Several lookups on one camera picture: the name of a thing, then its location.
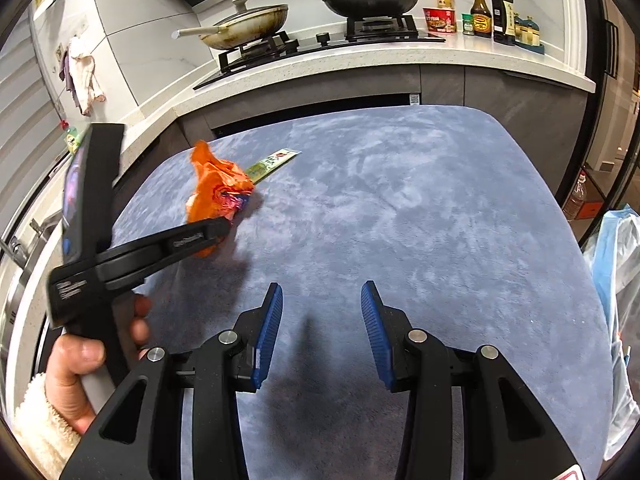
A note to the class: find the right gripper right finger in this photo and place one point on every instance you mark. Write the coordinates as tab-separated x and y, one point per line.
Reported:
507	434

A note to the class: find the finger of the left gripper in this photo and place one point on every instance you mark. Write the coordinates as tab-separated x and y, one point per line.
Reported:
128	265

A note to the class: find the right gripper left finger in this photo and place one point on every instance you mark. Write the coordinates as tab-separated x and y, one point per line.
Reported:
175	415

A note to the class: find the orange wrapper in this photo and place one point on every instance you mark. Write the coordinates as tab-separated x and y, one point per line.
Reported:
222	187

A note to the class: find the small green sachet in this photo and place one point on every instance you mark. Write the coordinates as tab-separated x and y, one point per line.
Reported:
266	166

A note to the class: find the white knit sleeve forearm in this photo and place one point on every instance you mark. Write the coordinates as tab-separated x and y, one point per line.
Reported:
45	436

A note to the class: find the trash bin with plastic liner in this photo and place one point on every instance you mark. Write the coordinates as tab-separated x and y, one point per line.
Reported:
612	256

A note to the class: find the person's left hand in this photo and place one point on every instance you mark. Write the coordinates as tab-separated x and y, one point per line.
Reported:
71	358

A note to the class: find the green dish soap bottle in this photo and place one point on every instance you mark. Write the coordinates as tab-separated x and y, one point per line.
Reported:
72	136

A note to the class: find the hanging pink dish towel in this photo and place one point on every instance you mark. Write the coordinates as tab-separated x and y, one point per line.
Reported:
78	73

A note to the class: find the plastic water bottle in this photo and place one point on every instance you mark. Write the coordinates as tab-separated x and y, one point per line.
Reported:
576	199

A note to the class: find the glass sliding door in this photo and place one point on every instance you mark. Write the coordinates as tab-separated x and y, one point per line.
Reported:
600	43

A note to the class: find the beige wok with lid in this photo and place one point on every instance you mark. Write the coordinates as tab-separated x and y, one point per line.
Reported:
242	27

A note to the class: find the black gas stove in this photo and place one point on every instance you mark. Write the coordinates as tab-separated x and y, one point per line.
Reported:
280	45

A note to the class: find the red instant noodle cup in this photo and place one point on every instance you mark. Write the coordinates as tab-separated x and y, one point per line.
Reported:
441	20

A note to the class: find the teal condiment jar rack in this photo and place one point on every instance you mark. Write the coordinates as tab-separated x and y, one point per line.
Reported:
527	34

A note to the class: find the dark soy sauce bottle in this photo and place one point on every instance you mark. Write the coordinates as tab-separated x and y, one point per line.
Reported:
504	21

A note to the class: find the brown sauce bottle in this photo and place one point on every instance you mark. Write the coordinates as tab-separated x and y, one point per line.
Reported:
481	19

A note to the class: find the small green spice jar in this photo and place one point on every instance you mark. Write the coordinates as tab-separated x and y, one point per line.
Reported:
467	24

